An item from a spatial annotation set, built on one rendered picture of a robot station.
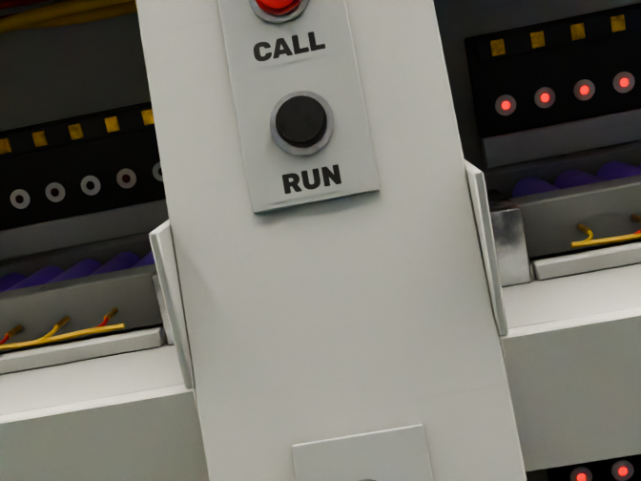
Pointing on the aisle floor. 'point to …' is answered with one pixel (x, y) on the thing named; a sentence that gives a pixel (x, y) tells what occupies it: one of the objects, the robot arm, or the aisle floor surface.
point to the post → (331, 263)
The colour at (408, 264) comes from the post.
